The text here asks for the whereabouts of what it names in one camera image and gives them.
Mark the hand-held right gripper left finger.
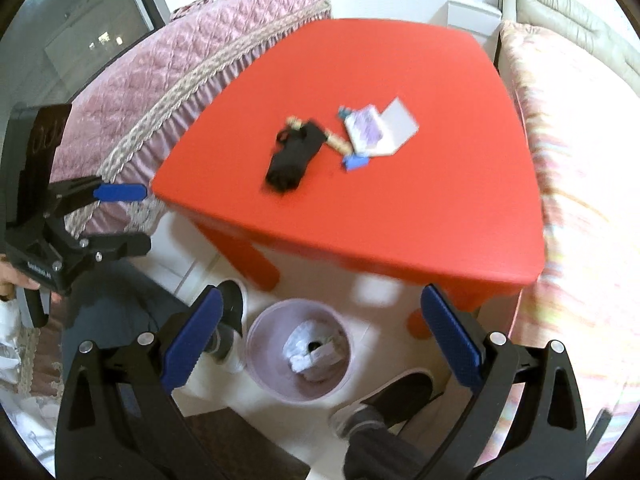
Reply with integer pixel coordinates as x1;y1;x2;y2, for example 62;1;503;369
54;285;226;480

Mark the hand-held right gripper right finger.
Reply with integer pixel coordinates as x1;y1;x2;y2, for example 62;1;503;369
420;284;588;480

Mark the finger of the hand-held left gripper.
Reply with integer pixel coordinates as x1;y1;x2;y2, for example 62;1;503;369
47;176;149;221
65;231;152;266

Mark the person's left hand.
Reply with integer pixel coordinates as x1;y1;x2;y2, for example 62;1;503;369
0;255;45;303

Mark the person's left shoe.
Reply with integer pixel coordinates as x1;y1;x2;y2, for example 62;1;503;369
206;280;247;374

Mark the person's shoe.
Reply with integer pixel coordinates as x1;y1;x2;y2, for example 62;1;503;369
330;369;435;439
206;280;247;374

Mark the person's left leg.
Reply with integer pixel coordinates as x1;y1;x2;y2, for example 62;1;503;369
62;259;213;378

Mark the person's leg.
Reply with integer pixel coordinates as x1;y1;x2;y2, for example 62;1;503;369
344;427;426;480
62;259;213;378

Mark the pink waste bin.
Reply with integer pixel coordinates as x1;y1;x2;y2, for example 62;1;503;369
245;298;355;404

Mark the person's right shoe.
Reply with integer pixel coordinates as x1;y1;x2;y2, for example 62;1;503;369
330;369;435;439

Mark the brown rug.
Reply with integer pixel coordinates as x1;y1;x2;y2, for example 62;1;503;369
184;406;312;480

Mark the crumpled white paper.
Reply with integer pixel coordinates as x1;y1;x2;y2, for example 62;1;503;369
285;322;347;382

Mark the red table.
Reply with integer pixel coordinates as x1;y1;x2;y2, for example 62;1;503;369
150;19;547;339

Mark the person's right leg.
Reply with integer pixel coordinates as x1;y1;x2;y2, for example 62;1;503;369
344;427;426;480

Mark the pink quilted bedspread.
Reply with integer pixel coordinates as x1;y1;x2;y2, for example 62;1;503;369
50;0;334;241

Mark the glass window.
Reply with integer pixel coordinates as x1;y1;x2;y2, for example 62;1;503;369
0;0;172;111

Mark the black cloth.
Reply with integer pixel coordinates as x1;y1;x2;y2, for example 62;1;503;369
265;119;326;195

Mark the pastel striped blanket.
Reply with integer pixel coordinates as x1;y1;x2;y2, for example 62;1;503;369
499;20;640;461

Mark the white paper sheet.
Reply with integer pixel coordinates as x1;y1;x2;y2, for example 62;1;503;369
372;97;420;156

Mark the wooden stick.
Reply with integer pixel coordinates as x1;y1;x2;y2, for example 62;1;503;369
286;116;354;157

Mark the purple printed packet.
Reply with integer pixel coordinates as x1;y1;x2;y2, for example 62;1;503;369
344;105;396;154

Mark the white cabinet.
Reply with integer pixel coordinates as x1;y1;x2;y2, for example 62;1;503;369
446;0;502;47

